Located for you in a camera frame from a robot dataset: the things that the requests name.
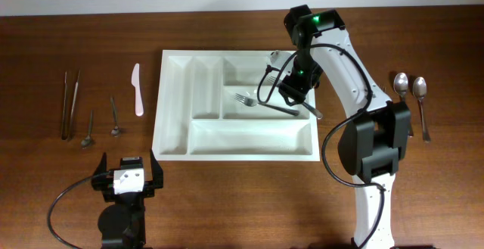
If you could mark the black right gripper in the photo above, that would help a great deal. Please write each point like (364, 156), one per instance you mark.
(289, 92)

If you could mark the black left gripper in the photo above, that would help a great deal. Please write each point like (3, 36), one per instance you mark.
(152, 185)

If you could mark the metal fork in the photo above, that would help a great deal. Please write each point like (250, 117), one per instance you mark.
(310, 108)
(247, 101)

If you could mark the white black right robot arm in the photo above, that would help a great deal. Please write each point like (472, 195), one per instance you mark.
(375, 130)

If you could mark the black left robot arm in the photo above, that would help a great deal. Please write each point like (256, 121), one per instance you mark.
(122, 223)

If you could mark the small metal teaspoon right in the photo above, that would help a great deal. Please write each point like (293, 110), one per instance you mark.
(116, 130)

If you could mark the small metal teaspoon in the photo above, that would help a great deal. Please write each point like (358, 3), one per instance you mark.
(116, 130)
(88, 140)

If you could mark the small metal teaspoon left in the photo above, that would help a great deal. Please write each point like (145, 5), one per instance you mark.
(88, 140)

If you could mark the metal tweezers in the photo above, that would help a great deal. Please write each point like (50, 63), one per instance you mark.
(69, 106)

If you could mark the white cutlery tray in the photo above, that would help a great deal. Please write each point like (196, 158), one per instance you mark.
(197, 117)

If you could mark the pink plastic knife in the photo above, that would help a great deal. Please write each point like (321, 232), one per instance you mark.
(139, 108)

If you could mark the large metal spoon left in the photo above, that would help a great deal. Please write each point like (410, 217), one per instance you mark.
(400, 85)

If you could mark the large metal spoon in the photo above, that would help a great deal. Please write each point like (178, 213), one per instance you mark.
(419, 91)
(400, 85)

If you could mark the large metal spoon right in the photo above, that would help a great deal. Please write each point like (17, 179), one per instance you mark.
(419, 91)

